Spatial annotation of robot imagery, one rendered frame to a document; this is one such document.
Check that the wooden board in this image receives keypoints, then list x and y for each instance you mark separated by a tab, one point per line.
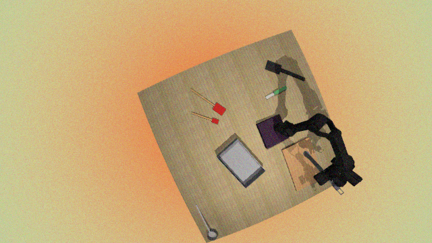
302	171

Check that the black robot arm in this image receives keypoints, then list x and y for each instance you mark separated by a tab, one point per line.
342	163

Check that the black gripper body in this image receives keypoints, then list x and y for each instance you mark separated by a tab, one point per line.
322	178

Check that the grey rectangular tin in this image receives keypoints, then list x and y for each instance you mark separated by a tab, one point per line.
241	164

